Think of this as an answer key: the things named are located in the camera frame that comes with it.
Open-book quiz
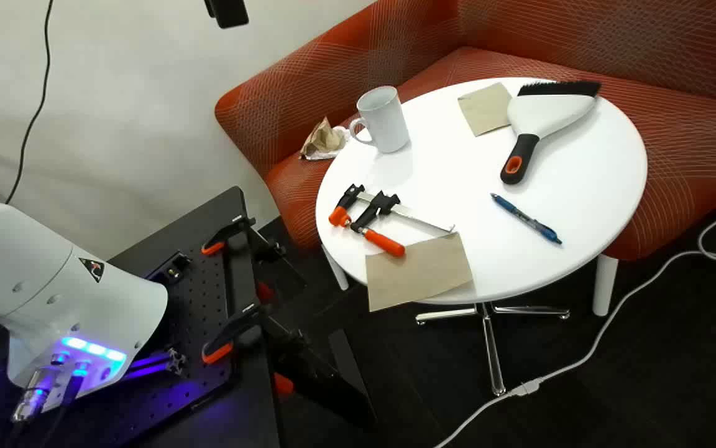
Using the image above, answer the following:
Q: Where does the blue pen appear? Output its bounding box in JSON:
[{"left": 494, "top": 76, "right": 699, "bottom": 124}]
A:
[{"left": 490, "top": 191, "right": 564, "bottom": 250}]

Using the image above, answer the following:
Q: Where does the crumpled paper scrap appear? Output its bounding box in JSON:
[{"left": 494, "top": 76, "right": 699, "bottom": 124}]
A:
[{"left": 298, "top": 118, "right": 350, "bottom": 165}]

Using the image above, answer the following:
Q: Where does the round white table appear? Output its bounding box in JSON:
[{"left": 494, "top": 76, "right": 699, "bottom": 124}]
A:
[{"left": 313, "top": 76, "right": 652, "bottom": 399}]

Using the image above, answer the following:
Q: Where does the white ceramic mug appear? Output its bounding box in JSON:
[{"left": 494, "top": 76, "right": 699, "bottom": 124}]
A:
[{"left": 345, "top": 86, "right": 412, "bottom": 158}]

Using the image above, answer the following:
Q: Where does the black clamp orange grip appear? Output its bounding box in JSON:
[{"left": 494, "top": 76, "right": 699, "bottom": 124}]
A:
[
  {"left": 200, "top": 301, "right": 311, "bottom": 368},
  {"left": 200, "top": 211, "right": 289, "bottom": 259}
]

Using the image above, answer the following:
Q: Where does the orange patterned sofa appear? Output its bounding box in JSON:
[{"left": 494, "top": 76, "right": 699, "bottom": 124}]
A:
[{"left": 215, "top": 0, "right": 716, "bottom": 318}]

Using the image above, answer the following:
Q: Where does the steel bar clamp orange handle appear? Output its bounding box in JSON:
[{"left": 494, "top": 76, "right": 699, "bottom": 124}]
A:
[{"left": 325, "top": 183, "right": 459, "bottom": 261}]

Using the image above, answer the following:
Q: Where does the white scraper black orange handle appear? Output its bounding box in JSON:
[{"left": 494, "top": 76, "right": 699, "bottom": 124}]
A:
[{"left": 497, "top": 78, "right": 604, "bottom": 188}]

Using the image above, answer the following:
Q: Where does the white floor cable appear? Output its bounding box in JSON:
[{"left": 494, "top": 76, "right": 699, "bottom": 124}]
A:
[{"left": 432, "top": 206, "right": 716, "bottom": 448}]

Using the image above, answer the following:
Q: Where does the black overhead camera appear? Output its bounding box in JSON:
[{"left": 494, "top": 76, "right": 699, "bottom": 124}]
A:
[{"left": 205, "top": 0, "right": 252, "bottom": 31}]

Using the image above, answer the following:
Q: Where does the thin black wall cable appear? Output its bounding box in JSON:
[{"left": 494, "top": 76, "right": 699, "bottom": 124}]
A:
[{"left": 2, "top": 0, "right": 58, "bottom": 206}]

